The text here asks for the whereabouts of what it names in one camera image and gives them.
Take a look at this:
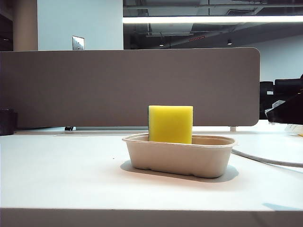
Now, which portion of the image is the beige paper lunch box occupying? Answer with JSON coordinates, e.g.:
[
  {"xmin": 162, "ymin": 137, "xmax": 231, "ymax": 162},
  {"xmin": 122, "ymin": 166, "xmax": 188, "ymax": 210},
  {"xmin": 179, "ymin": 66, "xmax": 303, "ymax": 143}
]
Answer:
[{"xmin": 122, "ymin": 132, "xmax": 237, "ymax": 179}]

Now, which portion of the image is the black cylindrical object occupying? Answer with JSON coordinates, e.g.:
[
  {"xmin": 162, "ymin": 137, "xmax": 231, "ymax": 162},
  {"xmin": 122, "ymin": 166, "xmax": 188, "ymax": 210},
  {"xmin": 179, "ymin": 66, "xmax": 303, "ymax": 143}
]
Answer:
[{"xmin": 0, "ymin": 108, "xmax": 18, "ymax": 136}]

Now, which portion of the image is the black office chair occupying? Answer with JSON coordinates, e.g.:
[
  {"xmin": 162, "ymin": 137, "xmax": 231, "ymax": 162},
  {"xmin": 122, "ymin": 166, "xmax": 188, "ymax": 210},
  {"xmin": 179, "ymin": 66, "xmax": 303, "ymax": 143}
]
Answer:
[
  {"xmin": 274, "ymin": 79, "xmax": 303, "ymax": 101},
  {"xmin": 259, "ymin": 81, "xmax": 275, "ymax": 120}
]

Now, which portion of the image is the white printed plastic bag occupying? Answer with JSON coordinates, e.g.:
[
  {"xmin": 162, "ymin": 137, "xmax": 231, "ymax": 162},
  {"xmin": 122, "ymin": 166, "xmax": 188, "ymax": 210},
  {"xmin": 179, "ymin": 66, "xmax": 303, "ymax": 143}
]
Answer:
[{"xmin": 284, "ymin": 123, "xmax": 303, "ymax": 137}]

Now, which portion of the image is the yellow green cleaning sponge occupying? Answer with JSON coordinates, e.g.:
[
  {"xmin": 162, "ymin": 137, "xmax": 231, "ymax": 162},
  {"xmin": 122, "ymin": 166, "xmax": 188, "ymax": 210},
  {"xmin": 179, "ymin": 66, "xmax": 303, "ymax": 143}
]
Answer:
[{"xmin": 148, "ymin": 105, "xmax": 194, "ymax": 144}]

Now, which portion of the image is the white ceiling light strip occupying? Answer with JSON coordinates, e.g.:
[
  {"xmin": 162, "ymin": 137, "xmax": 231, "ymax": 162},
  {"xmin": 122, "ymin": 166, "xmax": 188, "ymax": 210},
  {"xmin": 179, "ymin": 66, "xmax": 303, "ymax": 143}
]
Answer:
[{"xmin": 122, "ymin": 15, "xmax": 303, "ymax": 24}]

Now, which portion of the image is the silver divider base rail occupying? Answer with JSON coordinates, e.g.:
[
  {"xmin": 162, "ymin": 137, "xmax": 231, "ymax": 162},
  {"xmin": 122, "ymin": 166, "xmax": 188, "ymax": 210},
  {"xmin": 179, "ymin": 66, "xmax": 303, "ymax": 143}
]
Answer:
[{"xmin": 75, "ymin": 126, "xmax": 158, "ymax": 131}]

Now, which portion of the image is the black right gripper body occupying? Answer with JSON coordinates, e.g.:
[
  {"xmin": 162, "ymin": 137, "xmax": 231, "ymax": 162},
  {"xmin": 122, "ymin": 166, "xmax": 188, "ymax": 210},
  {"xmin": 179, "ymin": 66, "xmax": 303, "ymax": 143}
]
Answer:
[{"xmin": 264, "ymin": 94, "xmax": 303, "ymax": 125}]

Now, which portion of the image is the brown fabric desk divider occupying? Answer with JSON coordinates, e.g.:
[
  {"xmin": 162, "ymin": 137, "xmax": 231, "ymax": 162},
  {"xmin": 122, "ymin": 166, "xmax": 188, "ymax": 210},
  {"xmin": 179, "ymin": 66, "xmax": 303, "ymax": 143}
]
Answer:
[{"xmin": 0, "ymin": 47, "xmax": 260, "ymax": 130}]

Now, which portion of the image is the silver wall switch plate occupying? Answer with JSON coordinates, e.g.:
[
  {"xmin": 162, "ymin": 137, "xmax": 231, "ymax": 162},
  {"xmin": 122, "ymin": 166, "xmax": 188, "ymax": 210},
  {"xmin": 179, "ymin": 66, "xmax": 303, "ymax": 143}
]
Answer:
[{"xmin": 72, "ymin": 35, "xmax": 86, "ymax": 51}]

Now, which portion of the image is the grey cable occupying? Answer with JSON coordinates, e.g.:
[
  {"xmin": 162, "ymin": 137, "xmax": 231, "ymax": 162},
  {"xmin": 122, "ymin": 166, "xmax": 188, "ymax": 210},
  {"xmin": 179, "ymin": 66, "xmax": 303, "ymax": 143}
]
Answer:
[{"xmin": 231, "ymin": 148, "xmax": 303, "ymax": 168}]

